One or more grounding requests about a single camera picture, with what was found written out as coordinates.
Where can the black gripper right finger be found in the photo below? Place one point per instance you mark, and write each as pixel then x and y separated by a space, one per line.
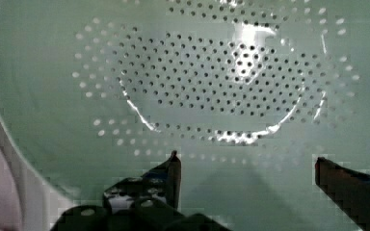
pixel 347 188

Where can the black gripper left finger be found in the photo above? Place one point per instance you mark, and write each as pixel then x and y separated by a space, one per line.
pixel 145 203

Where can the green plastic strainer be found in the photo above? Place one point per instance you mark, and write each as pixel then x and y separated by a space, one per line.
pixel 249 93

